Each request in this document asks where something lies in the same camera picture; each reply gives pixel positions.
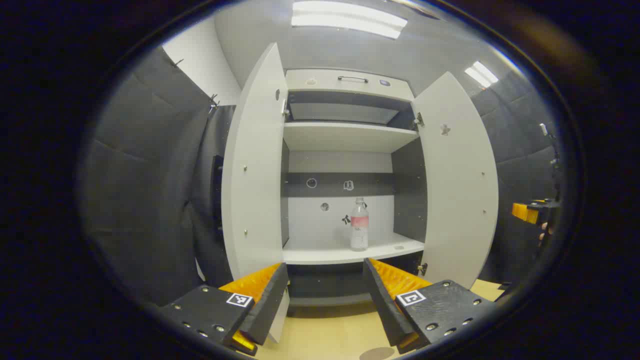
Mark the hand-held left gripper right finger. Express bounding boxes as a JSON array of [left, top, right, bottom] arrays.
[[363, 257, 497, 355]]

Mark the clear bottle with pink label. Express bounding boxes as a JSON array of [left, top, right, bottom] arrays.
[[349, 197, 370, 252]]

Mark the white cabinet door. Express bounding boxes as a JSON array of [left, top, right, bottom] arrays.
[[221, 42, 291, 344], [411, 71, 499, 290]]

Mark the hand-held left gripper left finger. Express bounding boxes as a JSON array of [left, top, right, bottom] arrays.
[[159, 262, 291, 357]]

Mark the long ceiling light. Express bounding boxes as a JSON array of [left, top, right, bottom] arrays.
[[291, 0, 408, 40], [465, 61, 499, 88]]

